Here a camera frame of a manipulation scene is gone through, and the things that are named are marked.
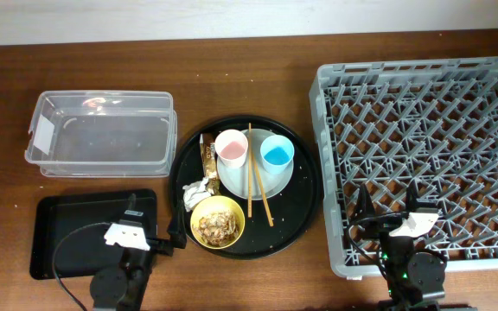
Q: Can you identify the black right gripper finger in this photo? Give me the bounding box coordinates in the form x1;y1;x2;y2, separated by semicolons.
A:
354;184;375;219
405;181;437;213

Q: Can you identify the white tissue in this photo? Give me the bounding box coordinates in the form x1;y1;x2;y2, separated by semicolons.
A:
182;177;211;213

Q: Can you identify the yellow bowl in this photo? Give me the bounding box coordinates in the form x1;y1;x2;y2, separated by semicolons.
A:
189;196;246;250

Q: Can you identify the gold snack wrapper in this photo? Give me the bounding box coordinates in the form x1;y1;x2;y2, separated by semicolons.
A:
200;133;220;195

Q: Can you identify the pink cup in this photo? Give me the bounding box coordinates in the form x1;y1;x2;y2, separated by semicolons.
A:
214;130;248;168

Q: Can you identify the blue cup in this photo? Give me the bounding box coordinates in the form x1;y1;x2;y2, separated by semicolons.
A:
259;135;295;175

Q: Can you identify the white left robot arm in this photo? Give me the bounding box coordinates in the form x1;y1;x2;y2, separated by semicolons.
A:
90;194;187;310

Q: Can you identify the clear plastic waste bin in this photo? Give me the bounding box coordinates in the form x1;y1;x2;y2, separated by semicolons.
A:
24;90;177;178

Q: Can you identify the grey plastic dishwasher rack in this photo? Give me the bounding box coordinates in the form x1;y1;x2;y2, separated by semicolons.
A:
309;56;498;279

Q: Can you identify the food scraps and rice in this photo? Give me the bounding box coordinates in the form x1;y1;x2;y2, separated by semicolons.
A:
193;211;239;247

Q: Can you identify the black rectangular tray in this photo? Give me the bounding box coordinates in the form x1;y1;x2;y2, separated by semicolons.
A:
29;189;157;280

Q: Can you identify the light grey plate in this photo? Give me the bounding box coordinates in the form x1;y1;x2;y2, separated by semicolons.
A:
217;129;294;199

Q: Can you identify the black round serving tray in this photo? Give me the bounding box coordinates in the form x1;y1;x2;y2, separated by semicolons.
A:
169;115;322;260

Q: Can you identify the wooden chopstick left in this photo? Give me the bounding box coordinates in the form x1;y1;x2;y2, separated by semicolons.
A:
247;123;252;219

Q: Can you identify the wooden chopstick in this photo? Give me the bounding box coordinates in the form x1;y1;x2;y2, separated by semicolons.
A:
247;123;252;219
250;151;274;227

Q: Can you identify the wooden chopstick right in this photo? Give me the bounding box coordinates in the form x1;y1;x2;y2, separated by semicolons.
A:
250;151;274;227

